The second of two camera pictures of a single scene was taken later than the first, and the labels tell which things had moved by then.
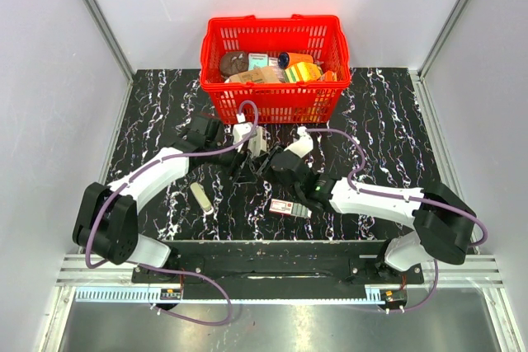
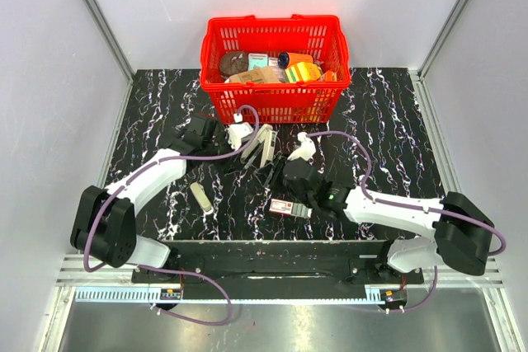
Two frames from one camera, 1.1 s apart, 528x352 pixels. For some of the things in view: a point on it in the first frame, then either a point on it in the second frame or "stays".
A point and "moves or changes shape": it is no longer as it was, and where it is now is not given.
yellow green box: x=303 y=72 stays
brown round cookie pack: x=233 y=62 stays
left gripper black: x=239 y=168 → x=233 y=164
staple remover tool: x=257 y=143 moves or changes shape
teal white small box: x=256 y=60 stays
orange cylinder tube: x=286 y=58 stays
